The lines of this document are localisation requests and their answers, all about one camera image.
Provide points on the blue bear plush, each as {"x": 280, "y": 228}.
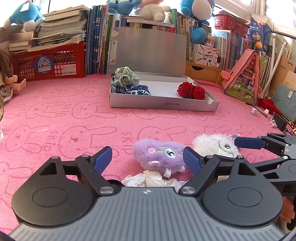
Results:
{"x": 122, "y": 7}

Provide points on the stack of books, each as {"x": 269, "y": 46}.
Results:
{"x": 57, "y": 27}

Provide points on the clear glass mug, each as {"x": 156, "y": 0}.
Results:
{"x": 1, "y": 117}

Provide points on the wooden drawer shelf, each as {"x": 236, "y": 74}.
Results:
{"x": 203, "y": 72}

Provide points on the blue floral drawstring pouch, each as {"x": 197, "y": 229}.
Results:
{"x": 131, "y": 89}

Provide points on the blue plush toy left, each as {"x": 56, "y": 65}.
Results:
{"x": 28, "y": 15}

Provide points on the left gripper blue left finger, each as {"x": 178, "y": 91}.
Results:
{"x": 102, "y": 159}

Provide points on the big blue white plush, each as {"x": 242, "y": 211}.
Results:
{"x": 200, "y": 10}

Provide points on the white tissue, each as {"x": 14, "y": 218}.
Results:
{"x": 151, "y": 179}

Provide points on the red plastic basket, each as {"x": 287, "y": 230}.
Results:
{"x": 61, "y": 62}

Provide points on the small crumpled paper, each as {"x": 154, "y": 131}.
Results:
{"x": 254, "y": 111}

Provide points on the pink triangular diorama house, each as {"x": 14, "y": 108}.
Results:
{"x": 242, "y": 81}

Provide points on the silver cardboard box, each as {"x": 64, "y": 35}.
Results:
{"x": 158, "y": 58}

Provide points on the small red basket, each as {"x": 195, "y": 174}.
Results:
{"x": 232, "y": 23}

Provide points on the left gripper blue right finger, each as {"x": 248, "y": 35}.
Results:
{"x": 193, "y": 160}

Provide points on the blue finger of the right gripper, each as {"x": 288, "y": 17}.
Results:
{"x": 249, "y": 143}

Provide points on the cream pink plush sheep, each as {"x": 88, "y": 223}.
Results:
{"x": 151, "y": 10}

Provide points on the row of colourful books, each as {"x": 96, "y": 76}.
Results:
{"x": 229, "y": 44}

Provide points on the brown haired doll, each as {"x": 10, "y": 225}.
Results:
{"x": 9, "y": 82}

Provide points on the green checked fabric pouch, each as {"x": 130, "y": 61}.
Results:
{"x": 124, "y": 76}

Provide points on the row of blue books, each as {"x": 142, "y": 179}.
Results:
{"x": 100, "y": 23}

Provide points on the purple plush toy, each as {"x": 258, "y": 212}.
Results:
{"x": 164, "y": 157}

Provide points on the teal notebook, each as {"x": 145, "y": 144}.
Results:
{"x": 284, "y": 100}

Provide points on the white fluffy plush toy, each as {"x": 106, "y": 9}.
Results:
{"x": 216, "y": 144}

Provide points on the pink rabbit tablecloth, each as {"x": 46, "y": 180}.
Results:
{"x": 69, "y": 117}

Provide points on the red crocheted item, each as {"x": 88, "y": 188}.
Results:
{"x": 191, "y": 91}

